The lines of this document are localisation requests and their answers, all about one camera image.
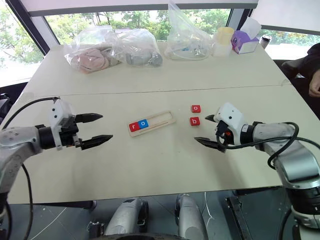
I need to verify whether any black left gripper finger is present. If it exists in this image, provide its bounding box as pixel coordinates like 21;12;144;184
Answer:
79;134;114;151
75;112;104;124

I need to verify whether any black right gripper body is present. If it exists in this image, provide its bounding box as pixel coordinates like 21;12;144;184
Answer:
215;120;235;152

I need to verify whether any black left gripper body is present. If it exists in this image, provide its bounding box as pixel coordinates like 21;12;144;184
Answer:
59;114;83;151

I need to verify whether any wooden letter tray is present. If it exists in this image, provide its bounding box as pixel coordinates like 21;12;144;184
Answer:
128;110;177;138

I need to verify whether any silver robot leg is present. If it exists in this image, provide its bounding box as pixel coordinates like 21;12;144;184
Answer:
103;197;150;237
174;193;209;240

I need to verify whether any person's bare hand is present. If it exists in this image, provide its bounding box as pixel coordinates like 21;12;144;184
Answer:
308;76;320;98

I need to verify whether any plastic bag with pink plush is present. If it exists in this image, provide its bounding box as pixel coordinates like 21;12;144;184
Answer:
63;24;126;75

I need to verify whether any black object beside table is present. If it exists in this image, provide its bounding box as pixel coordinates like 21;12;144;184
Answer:
0;92;12;119

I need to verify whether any tall clear plastic bag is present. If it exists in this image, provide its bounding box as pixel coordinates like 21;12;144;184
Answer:
163;0;216;61

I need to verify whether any purple tissue box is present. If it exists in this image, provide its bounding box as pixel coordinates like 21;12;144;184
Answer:
230;29;260;55

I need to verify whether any plastic bag with grey items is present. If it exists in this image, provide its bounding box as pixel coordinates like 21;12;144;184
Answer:
116;27;164;68

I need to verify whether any pale yellow cup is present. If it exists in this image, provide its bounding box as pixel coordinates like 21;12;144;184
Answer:
215;26;235;46

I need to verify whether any dark tumbler with lid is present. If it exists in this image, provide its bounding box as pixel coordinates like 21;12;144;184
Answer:
259;34;272;50

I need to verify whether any white tissue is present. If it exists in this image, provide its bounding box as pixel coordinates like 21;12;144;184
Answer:
240;16;262;40

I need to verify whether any black office chair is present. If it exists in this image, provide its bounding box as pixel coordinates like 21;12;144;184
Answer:
296;42;320;85

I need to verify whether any white roller blind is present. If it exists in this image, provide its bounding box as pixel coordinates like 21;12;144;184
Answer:
18;0;261;18
250;0;320;35

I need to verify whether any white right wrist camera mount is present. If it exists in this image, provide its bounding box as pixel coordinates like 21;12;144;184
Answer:
214;101;249;146

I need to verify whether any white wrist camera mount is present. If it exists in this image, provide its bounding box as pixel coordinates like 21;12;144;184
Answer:
48;99;76;151
214;101;249;146

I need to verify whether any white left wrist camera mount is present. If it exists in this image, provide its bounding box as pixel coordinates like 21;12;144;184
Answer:
48;99;76;151

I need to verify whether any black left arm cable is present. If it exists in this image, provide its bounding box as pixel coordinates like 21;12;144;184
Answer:
0;96;61;240

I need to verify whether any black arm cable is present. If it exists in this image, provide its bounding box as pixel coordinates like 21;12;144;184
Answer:
0;96;61;240
216;121;301;171

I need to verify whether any white string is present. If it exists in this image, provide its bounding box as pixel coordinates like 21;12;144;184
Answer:
203;191;216;221

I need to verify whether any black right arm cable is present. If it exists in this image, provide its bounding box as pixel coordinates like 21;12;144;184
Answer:
216;121;301;171

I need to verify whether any black metal frame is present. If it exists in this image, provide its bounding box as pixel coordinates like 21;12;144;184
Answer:
224;195;254;240

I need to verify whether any black bracket under table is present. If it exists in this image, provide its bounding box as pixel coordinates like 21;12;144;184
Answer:
86;219;105;237

